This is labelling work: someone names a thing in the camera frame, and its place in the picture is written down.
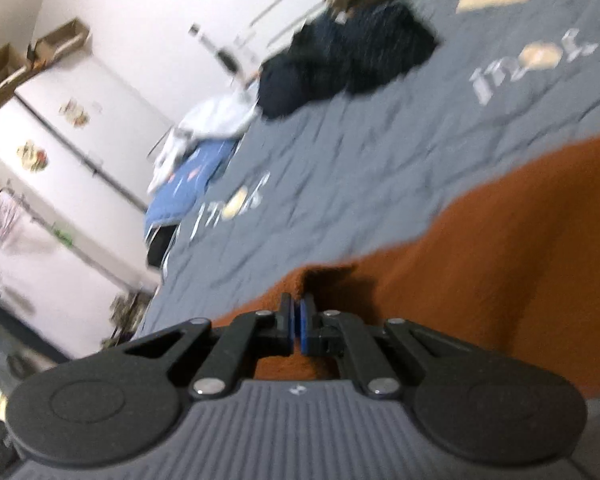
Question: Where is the rust orange knit garment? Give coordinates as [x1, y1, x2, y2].
[212, 131, 600, 399]

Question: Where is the blue printed garment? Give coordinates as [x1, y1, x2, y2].
[144, 140, 239, 245]

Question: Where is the white crumpled garment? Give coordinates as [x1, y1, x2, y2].
[147, 91, 258, 195]

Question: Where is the white wardrobe with stickers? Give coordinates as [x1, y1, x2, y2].
[0, 52, 171, 290]

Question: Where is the dark navy dotted garment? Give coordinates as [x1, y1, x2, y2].
[258, 2, 439, 119]

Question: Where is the grey printed bed quilt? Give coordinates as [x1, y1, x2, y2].
[137, 0, 600, 336]

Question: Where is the cardboard box on wardrobe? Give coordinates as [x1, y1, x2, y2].
[27, 18, 91, 63]

